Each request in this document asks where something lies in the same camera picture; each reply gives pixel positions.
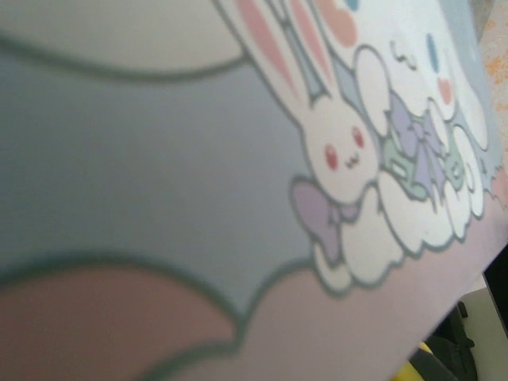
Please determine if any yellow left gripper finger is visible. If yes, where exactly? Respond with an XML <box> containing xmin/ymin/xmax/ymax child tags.
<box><xmin>396</xmin><ymin>343</ymin><xmax>432</xmax><ymax>381</ymax></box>

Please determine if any cartoon bunny print mat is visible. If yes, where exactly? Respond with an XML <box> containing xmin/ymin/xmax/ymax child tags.
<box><xmin>0</xmin><ymin>0</ymin><xmax>508</xmax><ymax>381</ymax></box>

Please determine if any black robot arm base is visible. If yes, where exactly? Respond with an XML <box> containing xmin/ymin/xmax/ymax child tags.
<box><xmin>412</xmin><ymin>300</ymin><xmax>477</xmax><ymax>381</ymax></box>

